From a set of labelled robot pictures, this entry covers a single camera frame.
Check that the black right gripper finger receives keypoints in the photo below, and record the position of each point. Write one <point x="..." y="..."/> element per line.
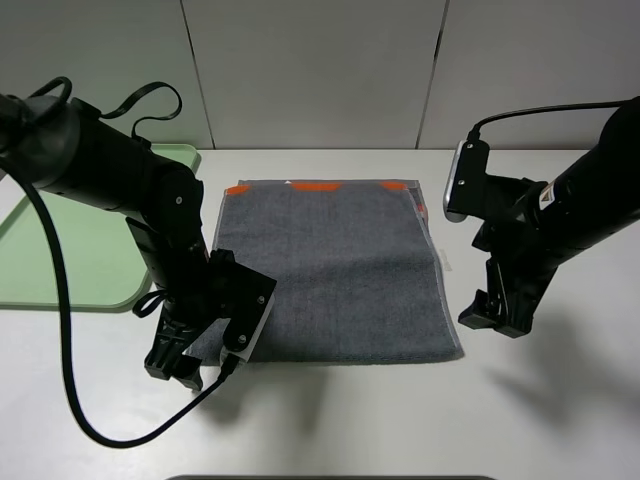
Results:
<point x="516" y="316"/>
<point x="483" y="313"/>

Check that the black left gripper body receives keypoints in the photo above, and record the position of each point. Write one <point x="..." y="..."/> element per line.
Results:
<point x="194" y="288"/>

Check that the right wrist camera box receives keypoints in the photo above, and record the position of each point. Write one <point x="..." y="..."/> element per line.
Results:
<point x="464" y="193"/>

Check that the grey towel with orange pattern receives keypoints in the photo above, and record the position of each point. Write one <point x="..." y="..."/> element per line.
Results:
<point x="358" y="279"/>

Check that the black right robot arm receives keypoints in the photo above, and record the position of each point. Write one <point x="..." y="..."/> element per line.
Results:
<point x="597" y="196"/>

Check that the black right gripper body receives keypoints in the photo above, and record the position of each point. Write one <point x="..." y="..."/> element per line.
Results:
<point x="520" y="268"/>

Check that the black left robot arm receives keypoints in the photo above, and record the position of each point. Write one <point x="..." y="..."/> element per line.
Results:
<point x="50" y="144"/>

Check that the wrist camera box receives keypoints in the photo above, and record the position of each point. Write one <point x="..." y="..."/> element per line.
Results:
<point x="249" y="298"/>
<point x="464" y="193"/>

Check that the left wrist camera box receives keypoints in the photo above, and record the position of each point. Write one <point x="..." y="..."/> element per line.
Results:
<point x="249" y="298"/>

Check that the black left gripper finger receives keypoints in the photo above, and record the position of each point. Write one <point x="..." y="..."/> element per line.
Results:
<point x="188" y="372"/>
<point x="166" y="350"/>

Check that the light green plastic tray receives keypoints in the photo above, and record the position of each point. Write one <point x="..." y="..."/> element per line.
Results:
<point x="104" y="268"/>

